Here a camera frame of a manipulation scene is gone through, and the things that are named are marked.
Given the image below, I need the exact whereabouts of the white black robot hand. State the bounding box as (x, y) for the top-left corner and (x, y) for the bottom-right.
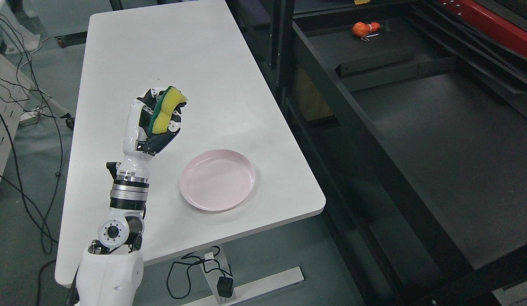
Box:
(111, 88), (181, 182)

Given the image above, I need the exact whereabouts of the green yellow sponge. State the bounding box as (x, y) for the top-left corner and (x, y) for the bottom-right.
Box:
(149, 86), (187, 134)

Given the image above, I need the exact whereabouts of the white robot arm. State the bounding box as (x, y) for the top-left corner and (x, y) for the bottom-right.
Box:
(66, 176), (149, 306)

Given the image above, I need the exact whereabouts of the black metal shelf rack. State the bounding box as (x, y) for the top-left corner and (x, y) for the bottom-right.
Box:
(229, 0), (527, 306)

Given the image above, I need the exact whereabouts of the pink round plate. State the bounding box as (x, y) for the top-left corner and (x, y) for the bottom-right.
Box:
(179, 149), (256, 212)

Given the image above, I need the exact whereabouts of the white table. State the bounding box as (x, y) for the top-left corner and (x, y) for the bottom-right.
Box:
(54, 0), (326, 287)

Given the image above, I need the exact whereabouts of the white side desk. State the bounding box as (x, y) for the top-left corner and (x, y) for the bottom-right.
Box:
(0, 54), (32, 181)

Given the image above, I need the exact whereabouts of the black adapter under table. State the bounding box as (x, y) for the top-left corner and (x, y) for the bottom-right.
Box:
(216, 276), (234, 298)

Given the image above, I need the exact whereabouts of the orange plastic toy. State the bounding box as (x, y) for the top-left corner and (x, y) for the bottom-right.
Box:
(351, 22), (380, 37)

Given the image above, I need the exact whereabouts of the red metal beam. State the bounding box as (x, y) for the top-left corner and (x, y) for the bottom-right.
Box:
(435, 0), (527, 57)

